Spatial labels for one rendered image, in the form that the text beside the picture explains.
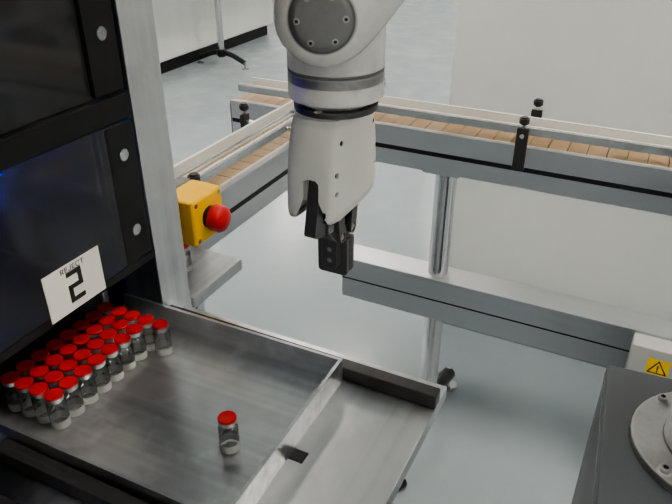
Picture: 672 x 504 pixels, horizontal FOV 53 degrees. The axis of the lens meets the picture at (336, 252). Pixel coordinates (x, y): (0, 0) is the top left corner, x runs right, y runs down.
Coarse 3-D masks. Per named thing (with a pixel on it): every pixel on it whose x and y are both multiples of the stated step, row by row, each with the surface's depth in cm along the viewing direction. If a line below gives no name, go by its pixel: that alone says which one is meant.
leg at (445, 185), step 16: (448, 176) 151; (448, 192) 156; (448, 208) 158; (432, 224) 162; (448, 224) 160; (432, 240) 163; (448, 240) 162; (432, 256) 165; (448, 256) 165; (432, 272) 167; (432, 320) 174; (432, 336) 176; (432, 352) 179; (432, 368) 182
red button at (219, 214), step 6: (216, 204) 97; (210, 210) 96; (216, 210) 95; (222, 210) 96; (228, 210) 97; (210, 216) 95; (216, 216) 95; (222, 216) 96; (228, 216) 97; (210, 222) 95; (216, 222) 95; (222, 222) 96; (228, 222) 97; (210, 228) 96; (216, 228) 96; (222, 228) 96
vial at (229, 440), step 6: (222, 426) 71; (228, 426) 71; (234, 426) 72; (222, 432) 71; (228, 432) 71; (234, 432) 72; (222, 438) 72; (228, 438) 72; (234, 438) 72; (222, 444) 72; (228, 444) 72; (234, 444) 72; (222, 450) 73; (228, 450) 73; (234, 450) 73
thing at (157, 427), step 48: (192, 336) 91; (240, 336) 88; (144, 384) 83; (192, 384) 83; (240, 384) 83; (288, 384) 83; (336, 384) 82; (0, 432) 73; (48, 432) 76; (96, 432) 76; (144, 432) 76; (192, 432) 76; (240, 432) 76; (288, 432) 71; (144, 480) 70; (192, 480) 70; (240, 480) 70
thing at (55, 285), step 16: (80, 256) 77; (96, 256) 79; (64, 272) 75; (96, 272) 80; (48, 288) 74; (64, 288) 76; (80, 288) 78; (96, 288) 80; (48, 304) 74; (64, 304) 76; (80, 304) 79
